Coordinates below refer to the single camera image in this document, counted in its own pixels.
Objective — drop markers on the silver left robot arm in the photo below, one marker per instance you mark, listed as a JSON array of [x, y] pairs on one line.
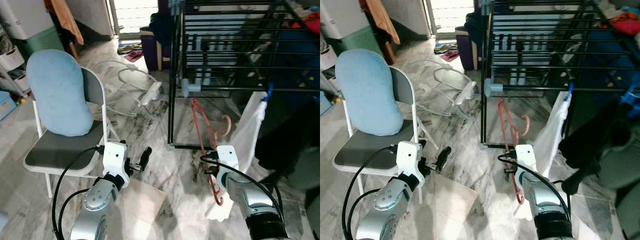
[[97, 205], [387, 205]]

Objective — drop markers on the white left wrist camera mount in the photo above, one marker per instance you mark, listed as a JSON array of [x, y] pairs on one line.
[[114, 157], [408, 157]]

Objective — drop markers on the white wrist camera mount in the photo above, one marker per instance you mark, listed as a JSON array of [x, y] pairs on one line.
[[408, 157], [228, 157], [114, 157], [526, 156]]

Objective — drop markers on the black garment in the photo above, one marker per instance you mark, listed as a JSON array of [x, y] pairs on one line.
[[600, 140], [290, 135]]

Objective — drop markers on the white storage shelf rack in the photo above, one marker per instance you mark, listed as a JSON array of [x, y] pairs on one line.
[[12, 65], [327, 52]]

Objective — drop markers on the red plastic hanger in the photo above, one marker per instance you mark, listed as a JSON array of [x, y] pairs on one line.
[[197, 120], [502, 120]]

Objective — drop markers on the black drying rack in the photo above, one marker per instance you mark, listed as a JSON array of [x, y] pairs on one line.
[[172, 75], [486, 75]]

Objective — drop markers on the brown wooden board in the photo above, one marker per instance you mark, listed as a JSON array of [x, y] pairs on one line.
[[382, 20], [67, 20]]

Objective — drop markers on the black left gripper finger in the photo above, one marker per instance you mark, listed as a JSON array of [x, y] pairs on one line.
[[444, 157], [146, 157]]

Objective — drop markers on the white garment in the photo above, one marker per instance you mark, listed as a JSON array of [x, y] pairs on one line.
[[250, 135], [555, 135]]

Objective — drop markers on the blue plastic hanger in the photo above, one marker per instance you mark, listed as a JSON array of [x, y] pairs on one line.
[[630, 95], [268, 92], [568, 92]]

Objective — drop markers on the blue plastic box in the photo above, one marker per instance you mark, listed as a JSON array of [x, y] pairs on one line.
[[7, 105], [324, 104]]

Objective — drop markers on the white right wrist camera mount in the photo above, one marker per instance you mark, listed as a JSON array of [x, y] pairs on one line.
[[526, 156], [228, 157]]

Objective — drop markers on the white green drawer cabinet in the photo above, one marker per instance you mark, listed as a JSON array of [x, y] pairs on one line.
[[35, 30], [350, 27]]

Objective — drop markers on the white folding chair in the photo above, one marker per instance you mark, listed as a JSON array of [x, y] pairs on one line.
[[60, 150], [370, 150]]

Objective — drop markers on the patterned floor mat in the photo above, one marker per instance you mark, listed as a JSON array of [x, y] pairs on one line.
[[446, 52], [130, 52]]

